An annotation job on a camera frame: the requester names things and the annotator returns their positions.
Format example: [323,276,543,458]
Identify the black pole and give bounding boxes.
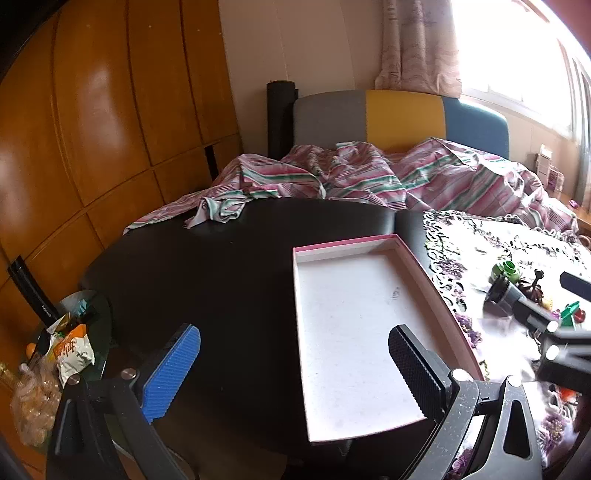
[8,256,61,324]

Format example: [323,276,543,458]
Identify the brown figurine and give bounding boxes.
[519,270,552,305]

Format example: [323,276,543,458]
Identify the white carton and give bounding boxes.
[536,144,555,174]

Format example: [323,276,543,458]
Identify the clear plastic food bag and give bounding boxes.
[9,355,63,448]

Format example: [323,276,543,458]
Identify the window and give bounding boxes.
[450,0,591,139]

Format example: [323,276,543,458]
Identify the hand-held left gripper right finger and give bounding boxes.
[383,324,543,480]

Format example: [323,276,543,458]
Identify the striped pink blanket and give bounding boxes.
[124,137,580,243]

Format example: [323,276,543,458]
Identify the black rolled mat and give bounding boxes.
[267,80,297,160]

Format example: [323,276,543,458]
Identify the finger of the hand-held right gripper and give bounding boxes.
[560,271,591,302]
[512,300,561,365]

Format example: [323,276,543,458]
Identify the bright green toy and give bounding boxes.
[490,260,522,282]

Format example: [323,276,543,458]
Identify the black grey flashlight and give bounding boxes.
[482,278,525,317]

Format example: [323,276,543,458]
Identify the round glass side table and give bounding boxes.
[28,290,114,384]

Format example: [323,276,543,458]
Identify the wooden desk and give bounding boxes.
[549,189,591,241]

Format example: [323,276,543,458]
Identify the wooden wardrobe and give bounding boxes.
[0,0,243,462]

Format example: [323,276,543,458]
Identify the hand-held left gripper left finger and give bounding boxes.
[46,323,201,480]

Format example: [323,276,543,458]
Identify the white embroidered tablecloth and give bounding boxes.
[422,209,591,480]

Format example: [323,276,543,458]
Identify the patterned curtain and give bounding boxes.
[375,0,463,97]

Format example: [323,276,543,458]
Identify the pink shallow box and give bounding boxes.
[292,234,485,444]

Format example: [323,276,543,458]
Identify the grey yellow blue headboard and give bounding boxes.
[293,89,511,160]

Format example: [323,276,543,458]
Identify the white orange snack bag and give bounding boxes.
[48,323,95,388]

